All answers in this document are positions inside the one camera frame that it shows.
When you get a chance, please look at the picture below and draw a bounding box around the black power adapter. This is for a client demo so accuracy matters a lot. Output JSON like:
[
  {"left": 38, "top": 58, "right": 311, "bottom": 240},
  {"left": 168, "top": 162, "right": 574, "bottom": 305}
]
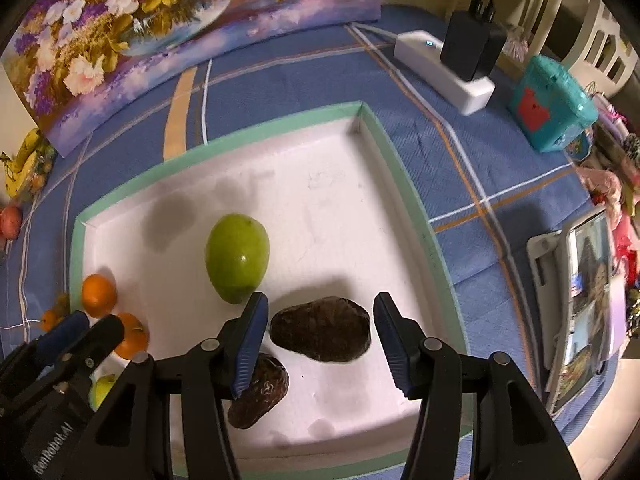
[{"left": 440, "top": 11, "right": 506, "bottom": 82}]

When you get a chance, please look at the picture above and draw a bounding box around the white power strip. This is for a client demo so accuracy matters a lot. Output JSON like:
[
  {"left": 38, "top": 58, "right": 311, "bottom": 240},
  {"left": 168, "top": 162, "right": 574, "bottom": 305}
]
[{"left": 394, "top": 30, "right": 495, "bottom": 116}]

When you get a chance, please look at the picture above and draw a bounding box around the floral painting canvas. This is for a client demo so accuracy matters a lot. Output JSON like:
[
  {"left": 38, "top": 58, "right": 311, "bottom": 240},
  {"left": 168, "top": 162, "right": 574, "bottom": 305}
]
[{"left": 1, "top": 0, "right": 381, "bottom": 155}]

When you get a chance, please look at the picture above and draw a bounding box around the glass fruit bowl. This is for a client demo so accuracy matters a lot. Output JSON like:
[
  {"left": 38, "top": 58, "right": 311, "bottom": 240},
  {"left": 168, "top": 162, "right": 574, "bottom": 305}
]
[{"left": 28, "top": 140, "right": 58, "bottom": 195}]

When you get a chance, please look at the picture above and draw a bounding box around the white tray with green rim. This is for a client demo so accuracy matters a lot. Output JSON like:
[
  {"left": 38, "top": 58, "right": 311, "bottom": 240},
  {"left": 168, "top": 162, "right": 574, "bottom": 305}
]
[{"left": 70, "top": 102, "right": 469, "bottom": 479}]

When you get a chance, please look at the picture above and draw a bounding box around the green fruit far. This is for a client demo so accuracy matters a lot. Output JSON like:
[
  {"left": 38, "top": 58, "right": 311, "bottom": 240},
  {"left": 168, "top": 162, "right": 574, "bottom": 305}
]
[{"left": 205, "top": 214, "right": 270, "bottom": 304}]

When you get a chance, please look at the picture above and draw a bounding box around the banana bunch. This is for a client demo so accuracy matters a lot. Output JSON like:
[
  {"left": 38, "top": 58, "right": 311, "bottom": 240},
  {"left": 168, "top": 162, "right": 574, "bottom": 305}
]
[{"left": 1, "top": 128, "right": 44, "bottom": 200}]

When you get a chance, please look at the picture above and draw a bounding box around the tablet in white stand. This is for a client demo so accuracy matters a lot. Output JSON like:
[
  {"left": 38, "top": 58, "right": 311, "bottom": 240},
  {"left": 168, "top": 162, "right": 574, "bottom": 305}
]
[{"left": 526, "top": 205, "right": 613, "bottom": 415}]

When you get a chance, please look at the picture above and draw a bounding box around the teal plastic box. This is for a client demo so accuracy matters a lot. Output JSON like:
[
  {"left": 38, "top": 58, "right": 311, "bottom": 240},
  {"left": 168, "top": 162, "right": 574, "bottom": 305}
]
[{"left": 509, "top": 55, "right": 598, "bottom": 153}]

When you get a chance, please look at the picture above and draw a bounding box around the red peach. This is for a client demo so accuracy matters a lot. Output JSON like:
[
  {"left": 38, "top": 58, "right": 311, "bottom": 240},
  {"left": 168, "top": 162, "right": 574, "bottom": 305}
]
[{"left": 0, "top": 205, "right": 22, "bottom": 240}]

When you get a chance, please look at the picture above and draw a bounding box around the dark wrinkled fruit small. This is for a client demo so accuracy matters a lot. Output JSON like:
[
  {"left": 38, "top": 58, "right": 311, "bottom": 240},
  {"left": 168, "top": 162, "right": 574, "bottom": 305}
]
[{"left": 228, "top": 352, "right": 288, "bottom": 429}]

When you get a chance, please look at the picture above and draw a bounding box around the orange tangerine on cloth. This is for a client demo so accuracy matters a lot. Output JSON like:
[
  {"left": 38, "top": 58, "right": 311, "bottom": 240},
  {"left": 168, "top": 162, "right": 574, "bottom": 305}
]
[{"left": 40, "top": 309, "right": 61, "bottom": 333}]

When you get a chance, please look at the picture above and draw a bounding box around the green fruit near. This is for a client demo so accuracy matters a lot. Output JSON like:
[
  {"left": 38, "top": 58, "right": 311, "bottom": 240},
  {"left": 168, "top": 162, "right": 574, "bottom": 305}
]
[{"left": 89, "top": 374, "right": 117, "bottom": 411}]

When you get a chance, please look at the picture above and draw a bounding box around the orange tangerine in tray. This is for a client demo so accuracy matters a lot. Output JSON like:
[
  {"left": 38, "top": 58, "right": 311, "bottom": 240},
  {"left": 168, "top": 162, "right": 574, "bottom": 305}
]
[
  {"left": 114, "top": 312, "right": 150, "bottom": 360},
  {"left": 81, "top": 274, "right": 117, "bottom": 318}
]

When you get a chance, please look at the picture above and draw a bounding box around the blue plaid tablecloth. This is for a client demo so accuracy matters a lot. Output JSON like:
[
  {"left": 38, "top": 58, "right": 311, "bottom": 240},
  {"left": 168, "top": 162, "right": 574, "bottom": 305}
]
[{"left": 1, "top": 26, "right": 591, "bottom": 386}]

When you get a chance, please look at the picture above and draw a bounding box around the green fruit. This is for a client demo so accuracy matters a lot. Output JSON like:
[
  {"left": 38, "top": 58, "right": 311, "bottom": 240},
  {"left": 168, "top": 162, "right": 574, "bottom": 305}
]
[
  {"left": 89, "top": 374, "right": 117, "bottom": 411},
  {"left": 205, "top": 214, "right": 270, "bottom": 304}
]

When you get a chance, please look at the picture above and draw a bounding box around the dark wrinkled fruit large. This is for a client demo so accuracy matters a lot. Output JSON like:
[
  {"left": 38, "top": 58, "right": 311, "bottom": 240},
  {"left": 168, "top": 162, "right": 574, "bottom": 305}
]
[{"left": 269, "top": 296, "right": 371, "bottom": 363}]

